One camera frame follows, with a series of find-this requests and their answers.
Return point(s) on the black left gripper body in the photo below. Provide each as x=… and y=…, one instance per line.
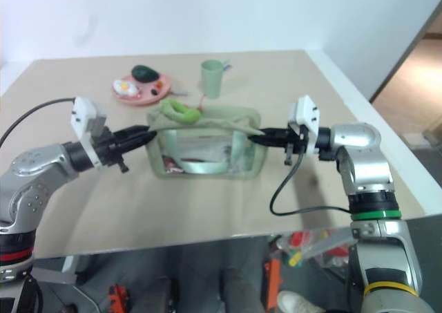
x=107, y=146

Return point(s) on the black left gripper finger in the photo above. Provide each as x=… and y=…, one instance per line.
x=133, y=131
x=138, y=142

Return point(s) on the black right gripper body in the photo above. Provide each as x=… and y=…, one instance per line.
x=293, y=142

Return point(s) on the green clear zip pouch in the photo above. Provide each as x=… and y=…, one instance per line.
x=207, y=147

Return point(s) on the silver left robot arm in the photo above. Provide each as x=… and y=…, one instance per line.
x=32, y=175

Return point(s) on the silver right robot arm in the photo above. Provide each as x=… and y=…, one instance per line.
x=366, y=154

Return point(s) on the pink round plate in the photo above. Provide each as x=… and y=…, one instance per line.
x=145, y=97

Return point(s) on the toy fried egg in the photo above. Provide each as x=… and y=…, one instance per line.
x=125, y=87

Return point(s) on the small black toy piece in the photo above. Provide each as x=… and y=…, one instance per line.
x=154, y=91

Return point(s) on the small red toy piece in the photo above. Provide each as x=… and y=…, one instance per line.
x=159, y=84

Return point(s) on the dark green toy avocado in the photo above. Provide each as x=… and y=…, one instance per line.
x=145, y=73

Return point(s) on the light green cup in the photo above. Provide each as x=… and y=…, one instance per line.
x=212, y=81

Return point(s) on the clear bag of colourful items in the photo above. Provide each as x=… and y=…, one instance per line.
x=304, y=245

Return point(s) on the orange black tool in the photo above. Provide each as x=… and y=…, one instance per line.
x=119, y=297

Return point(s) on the white shoe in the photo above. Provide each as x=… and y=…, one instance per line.
x=298, y=302

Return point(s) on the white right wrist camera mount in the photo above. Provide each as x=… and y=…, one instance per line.
x=307, y=114

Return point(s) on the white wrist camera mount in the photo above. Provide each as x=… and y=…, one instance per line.
x=84, y=119
x=307, y=114

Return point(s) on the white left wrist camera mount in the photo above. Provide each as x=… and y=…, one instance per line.
x=84, y=119

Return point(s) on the grey metal table bracket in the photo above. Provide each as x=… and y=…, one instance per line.
x=331, y=242
x=55, y=273

